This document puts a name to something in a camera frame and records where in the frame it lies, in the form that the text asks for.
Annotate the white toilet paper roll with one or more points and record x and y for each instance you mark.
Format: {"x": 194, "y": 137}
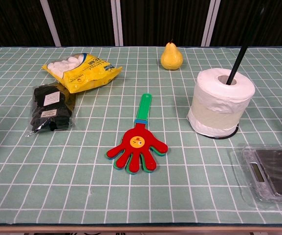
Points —
{"x": 219, "y": 102}

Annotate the green checkered tablecloth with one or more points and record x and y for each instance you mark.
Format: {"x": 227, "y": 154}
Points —
{"x": 140, "y": 137}

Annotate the red green hand clapper toy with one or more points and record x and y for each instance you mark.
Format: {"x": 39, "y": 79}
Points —
{"x": 138, "y": 144}

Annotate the yellow pear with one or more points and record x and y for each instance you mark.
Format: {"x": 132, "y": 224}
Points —
{"x": 171, "y": 57}

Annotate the yellow cotton ball bag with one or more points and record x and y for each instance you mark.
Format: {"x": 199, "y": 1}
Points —
{"x": 87, "y": 71}

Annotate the black gloves in plastic bag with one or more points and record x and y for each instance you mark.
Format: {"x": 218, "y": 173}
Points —
{"x": 51, "y": 107}

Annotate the clear digital pocket scale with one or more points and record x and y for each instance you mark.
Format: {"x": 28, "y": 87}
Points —
{"x": 270, "y": 169}

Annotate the white vertical frame post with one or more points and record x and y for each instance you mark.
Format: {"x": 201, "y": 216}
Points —
{"x": 117, "y": 22}
{"x": 209, "y": 22}
{"x": 50, "y": 22}

